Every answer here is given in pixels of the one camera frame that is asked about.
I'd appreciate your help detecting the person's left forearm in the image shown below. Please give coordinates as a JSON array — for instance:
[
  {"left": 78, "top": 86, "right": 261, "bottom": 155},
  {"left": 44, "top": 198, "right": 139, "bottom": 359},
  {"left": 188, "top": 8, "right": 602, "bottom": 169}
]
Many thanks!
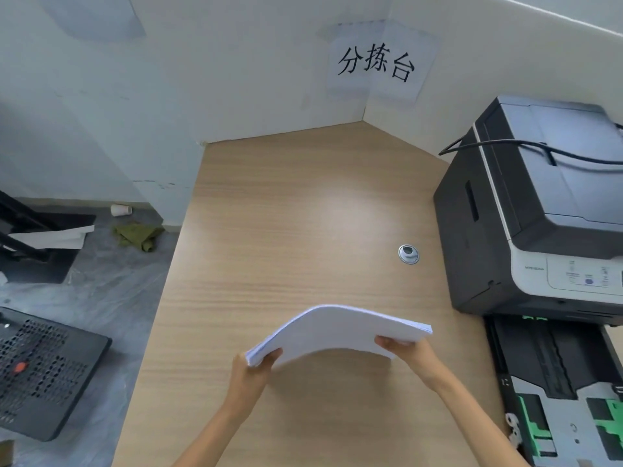
[{"left": 171, "top": 404, "right": 248, "bottom": 467}]

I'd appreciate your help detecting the person's right hand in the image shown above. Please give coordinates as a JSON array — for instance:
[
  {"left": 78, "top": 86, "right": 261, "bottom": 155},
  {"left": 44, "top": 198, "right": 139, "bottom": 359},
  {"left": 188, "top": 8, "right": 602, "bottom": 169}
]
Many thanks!
[{"left": 375, "top": 335, "right": 451, "bottom": 390}]

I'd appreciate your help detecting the black cable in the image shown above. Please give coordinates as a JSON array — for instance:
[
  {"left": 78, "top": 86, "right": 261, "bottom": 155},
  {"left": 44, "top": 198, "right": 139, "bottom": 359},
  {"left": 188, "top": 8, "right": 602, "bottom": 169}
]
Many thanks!
[{"left": 438, "top": 122, "right": 623, "bottom": 167}]

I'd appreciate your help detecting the black printer paper tray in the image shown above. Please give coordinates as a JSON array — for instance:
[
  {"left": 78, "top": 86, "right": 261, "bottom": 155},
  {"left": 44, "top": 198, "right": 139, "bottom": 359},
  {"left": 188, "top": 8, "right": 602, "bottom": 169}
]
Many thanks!
[{"left": 485, "top": 314, "right": 623, "bottom": 467}]

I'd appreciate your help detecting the black and white printer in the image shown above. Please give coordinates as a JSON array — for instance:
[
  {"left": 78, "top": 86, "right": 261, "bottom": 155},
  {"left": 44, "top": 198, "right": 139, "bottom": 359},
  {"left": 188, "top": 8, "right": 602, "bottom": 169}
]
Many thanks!
[{"left": 433, "top": 95, "right": 623, "bottom": 326}]

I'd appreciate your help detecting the person's right forearm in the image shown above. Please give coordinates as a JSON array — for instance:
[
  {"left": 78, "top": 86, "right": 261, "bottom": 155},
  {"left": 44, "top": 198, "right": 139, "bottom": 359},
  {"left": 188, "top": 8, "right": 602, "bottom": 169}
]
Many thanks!
[{"left": 431, "top": 372, "right": 531, "bottom": 467}]

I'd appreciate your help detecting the green cloth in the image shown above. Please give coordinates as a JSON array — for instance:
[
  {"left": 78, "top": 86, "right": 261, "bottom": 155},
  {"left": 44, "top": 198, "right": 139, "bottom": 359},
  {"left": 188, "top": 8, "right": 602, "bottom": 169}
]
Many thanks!
[{"left": 113, "top": 222, "right": 165, "bottom": 253}]

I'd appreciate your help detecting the white flat board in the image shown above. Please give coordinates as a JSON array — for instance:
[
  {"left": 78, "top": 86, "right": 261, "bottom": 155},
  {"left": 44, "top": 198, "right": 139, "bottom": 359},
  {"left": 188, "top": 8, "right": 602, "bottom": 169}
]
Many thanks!
[{"left": 7, "top": 224, "right": 95, "bottom": 250}]

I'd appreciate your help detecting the black metal stand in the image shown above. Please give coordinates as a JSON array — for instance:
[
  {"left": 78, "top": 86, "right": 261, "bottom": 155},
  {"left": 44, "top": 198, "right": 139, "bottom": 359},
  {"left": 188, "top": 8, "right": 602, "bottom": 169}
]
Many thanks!
[{"left": 0, "top": 189, "right": 96, "bottom": 284}]

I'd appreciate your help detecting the stack of white paper sheets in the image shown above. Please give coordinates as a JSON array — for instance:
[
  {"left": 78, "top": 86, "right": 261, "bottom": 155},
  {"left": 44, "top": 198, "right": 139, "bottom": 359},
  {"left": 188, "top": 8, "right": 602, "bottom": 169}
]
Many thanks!
[{"left": 245, "top": 304, "right": 433, "bottom": 369}]

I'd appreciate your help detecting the white paper wall sign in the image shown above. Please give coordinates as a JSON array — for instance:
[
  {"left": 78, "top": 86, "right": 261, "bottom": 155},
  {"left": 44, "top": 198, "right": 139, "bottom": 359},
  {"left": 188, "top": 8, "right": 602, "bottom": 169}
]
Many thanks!
[{"left": 316, "top": 21, "right": 443, "bottom": 105}]

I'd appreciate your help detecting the person's left hand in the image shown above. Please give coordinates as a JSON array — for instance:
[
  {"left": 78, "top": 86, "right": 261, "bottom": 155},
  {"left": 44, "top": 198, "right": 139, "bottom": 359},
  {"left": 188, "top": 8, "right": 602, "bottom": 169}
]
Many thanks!
[{"left": 225, "top": 347, "right": 283, "bottom": 418}]

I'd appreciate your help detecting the black perforated metal panel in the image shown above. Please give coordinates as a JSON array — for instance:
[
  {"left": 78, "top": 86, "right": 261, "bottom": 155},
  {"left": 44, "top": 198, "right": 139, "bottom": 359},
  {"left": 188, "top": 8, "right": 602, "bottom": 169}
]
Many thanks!
[{"left": 0, "top": 306, "right": 113, "bottom": 442}]

